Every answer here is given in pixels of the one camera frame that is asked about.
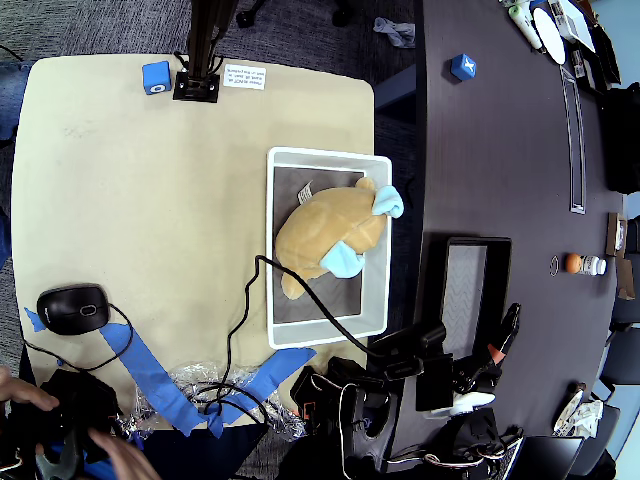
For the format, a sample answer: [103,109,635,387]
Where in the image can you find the orange plush toy blue ears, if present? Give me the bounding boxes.
[273,175,405,301]

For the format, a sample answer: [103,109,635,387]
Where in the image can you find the black leader arm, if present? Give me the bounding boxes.
[9,369,124,480]

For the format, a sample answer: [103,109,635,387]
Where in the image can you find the white plastic bin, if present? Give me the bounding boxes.
[266,146,393,350]

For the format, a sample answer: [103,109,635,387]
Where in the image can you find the person's right hand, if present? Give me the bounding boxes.
[89,429,161,480]

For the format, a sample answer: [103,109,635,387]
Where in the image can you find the person's left hand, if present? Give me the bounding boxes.
[0,367,59,411]

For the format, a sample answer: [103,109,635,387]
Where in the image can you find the black rectangular tray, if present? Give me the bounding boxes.
[410,232,514,396]

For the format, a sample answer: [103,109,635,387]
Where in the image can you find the grey chevron liner mat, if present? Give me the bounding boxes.
[273,167,365,321]
[442,244,489,356]

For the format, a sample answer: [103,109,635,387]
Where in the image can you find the black webcam on gripper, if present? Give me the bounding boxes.
[369,322,454,381]

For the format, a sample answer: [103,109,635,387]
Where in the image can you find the silver snack wrapper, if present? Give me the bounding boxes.
[552,382,589,436]

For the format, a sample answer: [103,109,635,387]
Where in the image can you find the white pill bottle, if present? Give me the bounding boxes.
[578,254,608,276]

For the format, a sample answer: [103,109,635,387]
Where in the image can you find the open laptop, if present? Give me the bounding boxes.
[499,434,586,480]

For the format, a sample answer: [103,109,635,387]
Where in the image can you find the crumpled white tissue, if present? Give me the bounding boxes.
[573,398,606,440]

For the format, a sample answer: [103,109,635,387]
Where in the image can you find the grey office chair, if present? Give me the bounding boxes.
[607,292,640,334]
[597,402,623,451]
[598,334,640,386]

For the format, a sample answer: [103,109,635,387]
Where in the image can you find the open brown cardboard box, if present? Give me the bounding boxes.
[604,212,629,256]

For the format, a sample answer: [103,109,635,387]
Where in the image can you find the black and blue bag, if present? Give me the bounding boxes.
[597,82,640,194]

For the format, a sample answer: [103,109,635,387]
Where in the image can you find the blue cube with X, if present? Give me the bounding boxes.
[449,53,478,81]

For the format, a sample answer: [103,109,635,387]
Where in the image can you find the clear crumpled plastic wrap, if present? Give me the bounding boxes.
[127,362,309,441]

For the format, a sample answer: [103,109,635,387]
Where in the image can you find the black flat case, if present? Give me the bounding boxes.
[574,22,621,91]

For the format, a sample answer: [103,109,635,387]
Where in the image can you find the white round disc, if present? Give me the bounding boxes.
[532,7,567,65]

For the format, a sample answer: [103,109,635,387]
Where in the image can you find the white tube green cap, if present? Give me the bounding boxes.
[507,3,546,51]

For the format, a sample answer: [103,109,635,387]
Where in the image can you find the white paper box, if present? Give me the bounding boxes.
[547,0,599,54]

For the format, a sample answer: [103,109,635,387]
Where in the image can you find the grey cloth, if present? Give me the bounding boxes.
[372,16,417,50]

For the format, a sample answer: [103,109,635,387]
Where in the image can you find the white printed paper label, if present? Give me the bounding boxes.
[222,63,268,92]

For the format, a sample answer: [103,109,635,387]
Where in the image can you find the black computer mouse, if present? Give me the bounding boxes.
[36,283,112,336]

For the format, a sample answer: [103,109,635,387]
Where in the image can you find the blue cube with O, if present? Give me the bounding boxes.
[141,60,173,96]

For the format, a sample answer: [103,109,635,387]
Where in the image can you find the small blue tape piece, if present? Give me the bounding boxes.
[23,306,46,334]

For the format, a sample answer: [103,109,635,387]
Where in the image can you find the black webcam cable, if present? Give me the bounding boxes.
[192,254,381,426]

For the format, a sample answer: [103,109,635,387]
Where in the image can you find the black mouse cable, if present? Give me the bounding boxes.
[24,302,135,374]

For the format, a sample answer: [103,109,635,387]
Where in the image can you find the black camera stand post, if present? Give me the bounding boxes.
[172,0,236,104]

